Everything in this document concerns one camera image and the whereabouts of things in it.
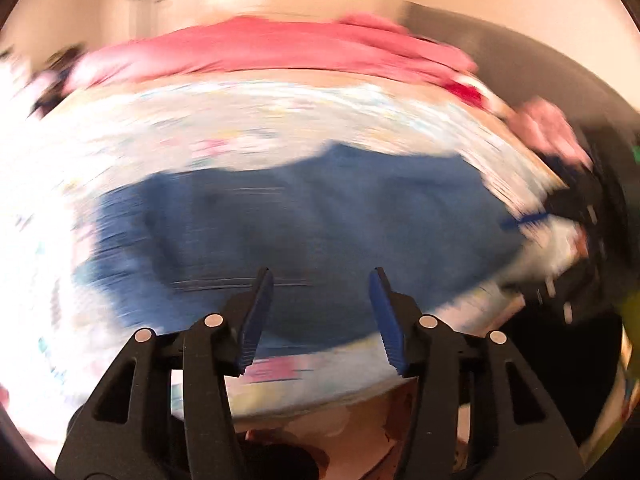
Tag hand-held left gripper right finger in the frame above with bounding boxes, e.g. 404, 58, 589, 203
368, 266, 586, 480

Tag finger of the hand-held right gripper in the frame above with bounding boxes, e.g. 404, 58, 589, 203
500, 187, 601, 235
515, 255, 608, 327

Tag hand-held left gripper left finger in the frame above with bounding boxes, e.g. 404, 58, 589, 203
55, 267, 275, 480

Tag blue denim pants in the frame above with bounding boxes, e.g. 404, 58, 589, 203
72, 142, 531, 351

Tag person's right forearm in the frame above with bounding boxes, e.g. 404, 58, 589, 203
617, 285, 640, 361

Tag pink patterned clothing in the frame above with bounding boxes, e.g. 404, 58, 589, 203
515, 99, 595, 168

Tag dark grey headboard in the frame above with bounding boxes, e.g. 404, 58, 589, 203
400, 0, 640, 201

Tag light floral printed blanket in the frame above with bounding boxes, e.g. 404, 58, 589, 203
0, 80, 566, 461

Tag tan bed sheet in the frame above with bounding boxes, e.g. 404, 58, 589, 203
125, 67, 506, 98

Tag pink duvet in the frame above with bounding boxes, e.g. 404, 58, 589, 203
62, 12, 493, 111

